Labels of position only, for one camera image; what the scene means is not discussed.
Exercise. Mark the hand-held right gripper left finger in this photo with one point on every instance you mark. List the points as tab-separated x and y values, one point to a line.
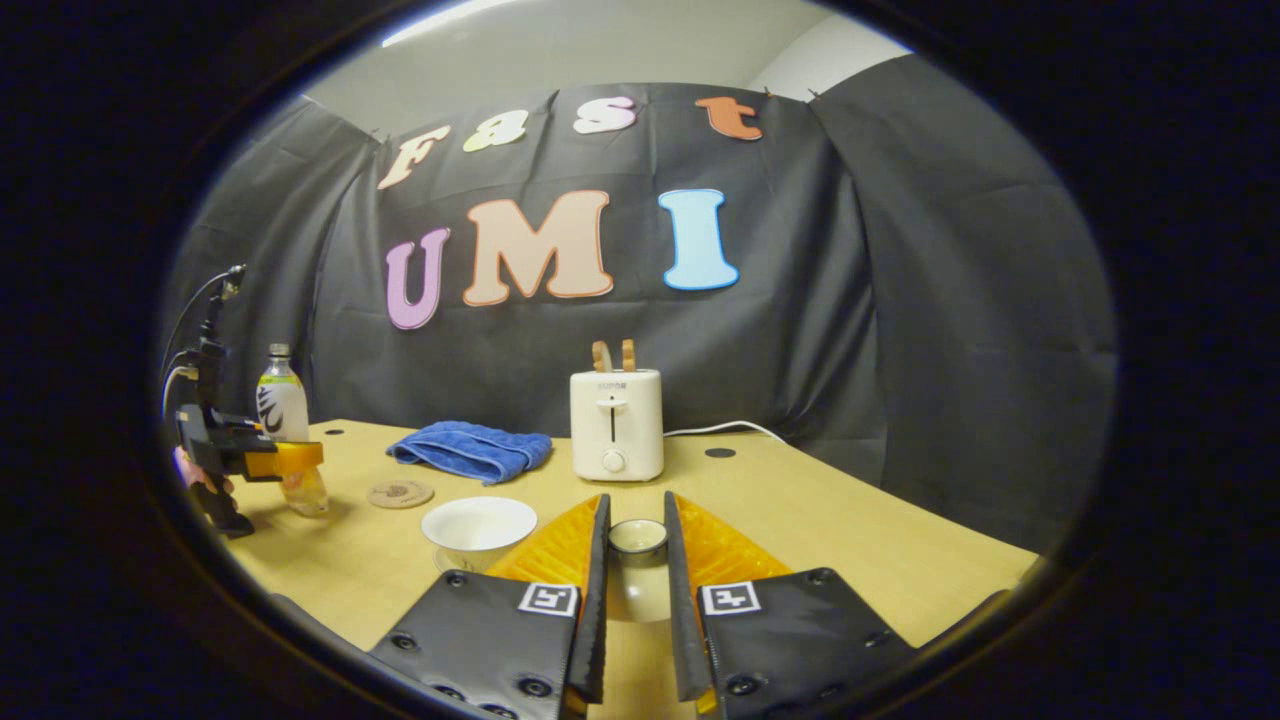
480	640

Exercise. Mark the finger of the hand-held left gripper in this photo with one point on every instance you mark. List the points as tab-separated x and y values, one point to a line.
290	458

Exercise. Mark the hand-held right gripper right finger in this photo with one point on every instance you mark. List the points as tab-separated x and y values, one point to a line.
790	635

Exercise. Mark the clear water bottle white label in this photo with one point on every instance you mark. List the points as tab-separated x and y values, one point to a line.
283	410

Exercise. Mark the cream ceramic teacup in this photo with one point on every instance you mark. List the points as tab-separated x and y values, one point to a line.
478	525

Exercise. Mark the round cork coaster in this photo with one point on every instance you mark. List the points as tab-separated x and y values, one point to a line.
400	493

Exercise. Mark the cream teacup lid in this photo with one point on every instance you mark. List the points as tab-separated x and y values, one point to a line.
638	540

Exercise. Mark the blue folded towel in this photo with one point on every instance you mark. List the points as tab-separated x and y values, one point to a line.
470	448

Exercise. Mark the white toaster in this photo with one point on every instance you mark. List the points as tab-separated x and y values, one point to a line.
617	430

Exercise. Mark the toast bread slice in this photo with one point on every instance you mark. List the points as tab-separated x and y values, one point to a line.
601	357
629	356

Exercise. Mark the black backdrop cloth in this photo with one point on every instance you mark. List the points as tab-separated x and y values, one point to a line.
900	300

